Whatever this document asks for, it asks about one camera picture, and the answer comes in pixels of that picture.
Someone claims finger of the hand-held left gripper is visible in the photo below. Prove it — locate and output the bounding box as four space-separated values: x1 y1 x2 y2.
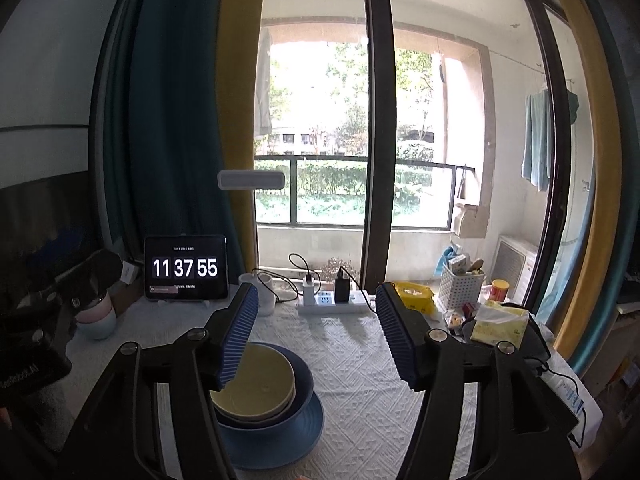
57 249 124 321
25 230 87 283

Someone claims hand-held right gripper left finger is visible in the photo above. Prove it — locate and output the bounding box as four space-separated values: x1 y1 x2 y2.
57 281 261 480

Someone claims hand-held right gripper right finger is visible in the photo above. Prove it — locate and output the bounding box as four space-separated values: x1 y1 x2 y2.
374 281 583 480

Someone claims cream bowl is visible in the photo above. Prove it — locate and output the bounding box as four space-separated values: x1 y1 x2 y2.
210 342 297 421

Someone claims dark blue shallow bowl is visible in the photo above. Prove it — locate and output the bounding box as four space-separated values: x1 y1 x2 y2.
216 344 315 431

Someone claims light blue plate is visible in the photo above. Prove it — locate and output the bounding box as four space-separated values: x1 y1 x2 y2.
220 389 326 471

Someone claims yellow wet wipes pack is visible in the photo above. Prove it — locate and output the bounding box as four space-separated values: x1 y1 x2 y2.
390 281 435 317

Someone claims white textured tablecloth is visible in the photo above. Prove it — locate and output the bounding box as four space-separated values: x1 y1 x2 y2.
65 285 606 480

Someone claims white power strip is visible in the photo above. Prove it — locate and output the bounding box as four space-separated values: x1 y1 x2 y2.
297 290 368 315

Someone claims pink white steel cup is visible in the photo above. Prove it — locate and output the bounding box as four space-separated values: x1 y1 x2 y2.
77 310 118 341

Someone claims white plastic basket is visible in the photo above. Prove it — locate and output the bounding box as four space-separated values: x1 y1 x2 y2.
439 262 486 311

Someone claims tablet with clock display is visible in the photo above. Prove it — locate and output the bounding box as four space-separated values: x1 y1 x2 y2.
144 234 229 302

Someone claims dried plant sprig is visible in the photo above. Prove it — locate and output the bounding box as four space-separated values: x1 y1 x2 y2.
325 257 353 281

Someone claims blue plastic bag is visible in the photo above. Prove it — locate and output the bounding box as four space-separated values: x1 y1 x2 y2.
435 245 461 276

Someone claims yellow-green tissue pack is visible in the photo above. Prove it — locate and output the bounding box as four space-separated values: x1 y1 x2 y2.
470 300 530 346

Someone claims outdoor air conditioner unit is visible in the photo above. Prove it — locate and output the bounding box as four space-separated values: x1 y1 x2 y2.
495 234 541 301

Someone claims white desk lamp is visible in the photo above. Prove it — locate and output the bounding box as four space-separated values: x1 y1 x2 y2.
218 170 286 317

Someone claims teal curtain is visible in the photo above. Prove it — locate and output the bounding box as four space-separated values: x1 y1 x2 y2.
570 0 640 376
92 0 251 281

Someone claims white plastic packet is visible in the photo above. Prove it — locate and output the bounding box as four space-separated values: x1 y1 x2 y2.
542 360 603 448

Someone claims balcony railing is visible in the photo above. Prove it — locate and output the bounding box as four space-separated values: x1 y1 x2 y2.
254 156 476 228

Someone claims grey hanging cloth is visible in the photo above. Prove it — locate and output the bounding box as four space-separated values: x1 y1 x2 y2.
254 27 273 136

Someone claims light blue hanging towel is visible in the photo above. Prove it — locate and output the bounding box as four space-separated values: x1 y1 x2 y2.
521 87 580 192

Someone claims yellow curtain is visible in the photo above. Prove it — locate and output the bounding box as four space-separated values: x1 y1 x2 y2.
542 0 623 356
216 0 266 286

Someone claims dark window frame post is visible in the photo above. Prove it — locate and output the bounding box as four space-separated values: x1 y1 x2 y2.
361 0 397 293

